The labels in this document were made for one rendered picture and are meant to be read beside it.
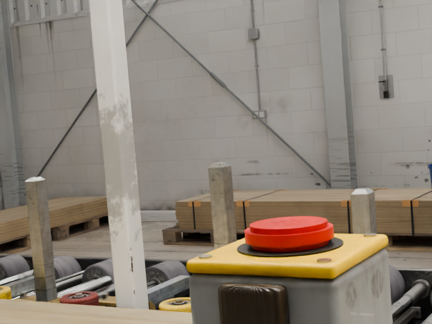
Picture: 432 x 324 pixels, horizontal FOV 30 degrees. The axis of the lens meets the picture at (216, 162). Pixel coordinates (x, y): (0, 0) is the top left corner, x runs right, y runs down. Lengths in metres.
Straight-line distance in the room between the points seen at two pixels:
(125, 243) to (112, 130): 0.23
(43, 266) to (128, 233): 0.38
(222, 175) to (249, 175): 6.86
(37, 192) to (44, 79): 8.10
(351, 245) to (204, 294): 0.07
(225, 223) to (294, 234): 1.29
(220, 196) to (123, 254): 0.23
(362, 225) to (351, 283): 1.17
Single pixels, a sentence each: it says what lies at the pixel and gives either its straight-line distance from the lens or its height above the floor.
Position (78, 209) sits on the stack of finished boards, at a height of 0.27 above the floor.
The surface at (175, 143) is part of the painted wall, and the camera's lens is 8.90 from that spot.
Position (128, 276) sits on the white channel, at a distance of 1.63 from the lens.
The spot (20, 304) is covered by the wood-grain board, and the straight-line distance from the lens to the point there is 1.76.
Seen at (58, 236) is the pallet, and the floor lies 0.04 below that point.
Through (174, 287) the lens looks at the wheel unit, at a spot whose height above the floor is 0.84.
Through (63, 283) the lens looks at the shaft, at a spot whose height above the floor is 0.81.
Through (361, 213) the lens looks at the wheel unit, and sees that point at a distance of 1.51.
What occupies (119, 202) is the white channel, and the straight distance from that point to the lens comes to 1.61.
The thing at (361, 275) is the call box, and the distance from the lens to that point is 0.35.
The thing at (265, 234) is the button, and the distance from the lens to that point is 0.35.
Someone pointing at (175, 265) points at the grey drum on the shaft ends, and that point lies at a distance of 2.26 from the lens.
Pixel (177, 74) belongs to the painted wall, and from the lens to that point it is 8.85.
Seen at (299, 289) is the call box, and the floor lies 1.21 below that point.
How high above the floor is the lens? 1.29
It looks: 4 degrees down
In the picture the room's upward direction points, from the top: 5 degrees counter-clockwise
